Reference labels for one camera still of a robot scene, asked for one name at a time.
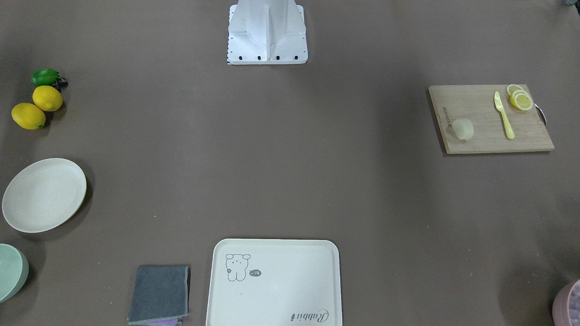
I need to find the cream round plate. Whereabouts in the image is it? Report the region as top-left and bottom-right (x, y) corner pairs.
(2, 158), (87, 233)

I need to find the cream rabbit tray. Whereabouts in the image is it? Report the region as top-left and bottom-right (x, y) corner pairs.
(206, 239), (343, 326)

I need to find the grey folded cloth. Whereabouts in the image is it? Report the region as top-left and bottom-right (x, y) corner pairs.
(128, 265), (190, 326)

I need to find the wooden cutting board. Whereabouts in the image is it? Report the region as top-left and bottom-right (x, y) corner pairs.
(428, 85), (555, 154)

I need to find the yellow plastic knife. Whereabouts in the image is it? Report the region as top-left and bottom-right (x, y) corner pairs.
(493, 91), (515, 139)

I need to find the lemon slice back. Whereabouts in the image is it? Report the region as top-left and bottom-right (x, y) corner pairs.
(506, 83), (524, 96)

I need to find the lemon slice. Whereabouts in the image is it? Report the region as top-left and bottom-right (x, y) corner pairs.
(506, 83), (524, 96)
(510, 91), (534, 111)

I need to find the lemon slice front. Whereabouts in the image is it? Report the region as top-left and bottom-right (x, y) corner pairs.
(510, 91), (534, 111)

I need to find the dark purple fruit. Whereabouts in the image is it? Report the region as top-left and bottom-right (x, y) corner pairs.
(51, 77), (68, 91)

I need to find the yellow lemon upper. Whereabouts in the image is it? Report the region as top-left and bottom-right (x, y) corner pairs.
(32, 86), (63, 112)

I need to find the yellow lemon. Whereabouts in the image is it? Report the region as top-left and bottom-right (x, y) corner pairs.
(32, 86), (63, 112)
(12, 103), (46, 130)

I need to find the green plastic lime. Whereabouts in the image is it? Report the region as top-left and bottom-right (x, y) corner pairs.
(30, 68), (60, 86)

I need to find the yellow lemon lower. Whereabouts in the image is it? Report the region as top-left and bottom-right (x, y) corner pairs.
(12, 103), (46, 130)

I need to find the light green bowl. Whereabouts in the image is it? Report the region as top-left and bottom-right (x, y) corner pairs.
(0, 244), (29, 303)

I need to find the pink bowl with ice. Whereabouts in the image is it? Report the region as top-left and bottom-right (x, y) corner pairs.
(552, 280), (580, 326)

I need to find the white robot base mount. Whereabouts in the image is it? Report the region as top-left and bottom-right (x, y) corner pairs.
(227, 0), (309, 65)

